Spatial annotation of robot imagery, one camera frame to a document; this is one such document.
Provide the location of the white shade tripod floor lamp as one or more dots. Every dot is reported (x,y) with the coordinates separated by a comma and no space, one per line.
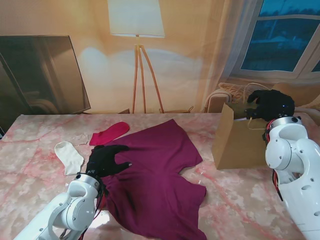
(136,17)

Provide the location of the white framed window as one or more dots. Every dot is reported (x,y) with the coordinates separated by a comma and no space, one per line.
(275,45)

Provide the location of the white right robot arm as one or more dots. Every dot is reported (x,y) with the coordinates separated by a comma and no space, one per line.
(287,155)

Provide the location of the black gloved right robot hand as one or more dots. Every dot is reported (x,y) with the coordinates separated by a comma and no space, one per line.
(275,105)

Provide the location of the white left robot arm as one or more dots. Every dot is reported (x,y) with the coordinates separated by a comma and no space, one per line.
(70,207)

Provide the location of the sheer cream curtain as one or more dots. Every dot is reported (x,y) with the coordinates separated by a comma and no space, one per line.
(225,50)

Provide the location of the dark flat screen television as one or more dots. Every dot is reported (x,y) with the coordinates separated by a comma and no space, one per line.
(37,75)

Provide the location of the magenta purple shorts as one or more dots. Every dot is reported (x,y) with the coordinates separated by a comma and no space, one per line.
(155,175)

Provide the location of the beige armchair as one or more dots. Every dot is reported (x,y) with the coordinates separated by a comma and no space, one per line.
(307,95)

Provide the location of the white sock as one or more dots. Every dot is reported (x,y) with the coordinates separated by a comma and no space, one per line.
(70,156)

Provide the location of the red pink sock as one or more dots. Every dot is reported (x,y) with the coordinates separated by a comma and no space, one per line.
(110,132)

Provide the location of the beige knitted cushion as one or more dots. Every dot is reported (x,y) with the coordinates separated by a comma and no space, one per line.
(230,91)

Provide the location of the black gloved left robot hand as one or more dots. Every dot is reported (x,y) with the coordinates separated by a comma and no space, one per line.
(105,162)

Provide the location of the kraft paper bag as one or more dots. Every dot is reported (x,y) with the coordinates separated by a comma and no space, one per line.
(237,150)

